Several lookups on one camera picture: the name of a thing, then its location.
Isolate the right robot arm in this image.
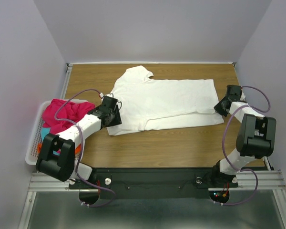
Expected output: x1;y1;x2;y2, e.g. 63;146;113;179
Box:
210;85;276;186

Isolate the white plastic laundry basket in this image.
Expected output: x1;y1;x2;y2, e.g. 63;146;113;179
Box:
25;99;91;166

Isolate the cyan t shirt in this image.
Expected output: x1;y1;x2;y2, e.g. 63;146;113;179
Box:
41;127;51;141

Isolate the white t shirt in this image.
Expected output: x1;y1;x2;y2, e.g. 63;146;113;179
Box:
107;66;224;136

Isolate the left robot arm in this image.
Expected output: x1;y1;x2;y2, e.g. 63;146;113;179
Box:
36;95;122;181

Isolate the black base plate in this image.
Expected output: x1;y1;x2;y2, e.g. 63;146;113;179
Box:
69;167;239;200

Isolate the orange t shirt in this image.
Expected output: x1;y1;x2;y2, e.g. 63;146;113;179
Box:
37;142;83;156

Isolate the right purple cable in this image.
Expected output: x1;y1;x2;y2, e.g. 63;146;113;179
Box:
214;85;270;206

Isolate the pink t shirt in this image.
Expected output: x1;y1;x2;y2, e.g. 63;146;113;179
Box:
42;99;95;134

